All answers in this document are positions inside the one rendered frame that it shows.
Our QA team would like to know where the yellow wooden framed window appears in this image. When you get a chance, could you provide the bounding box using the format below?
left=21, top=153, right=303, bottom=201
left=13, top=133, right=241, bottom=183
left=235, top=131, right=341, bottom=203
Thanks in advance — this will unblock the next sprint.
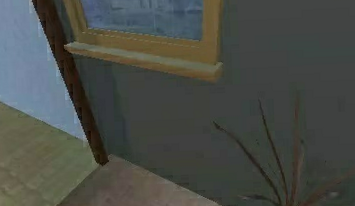
left=61, top=0, right=227, bottom=90

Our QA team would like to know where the brown thin-leaved house plant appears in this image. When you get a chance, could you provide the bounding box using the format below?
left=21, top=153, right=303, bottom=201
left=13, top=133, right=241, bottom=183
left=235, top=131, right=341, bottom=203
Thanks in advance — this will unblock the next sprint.
left=210, top=88, right=355, bottom=206

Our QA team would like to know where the dark brown door frame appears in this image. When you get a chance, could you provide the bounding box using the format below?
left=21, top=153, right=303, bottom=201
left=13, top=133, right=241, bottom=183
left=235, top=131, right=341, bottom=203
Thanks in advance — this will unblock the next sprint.
left=30, top=0, right=110, bottom=169

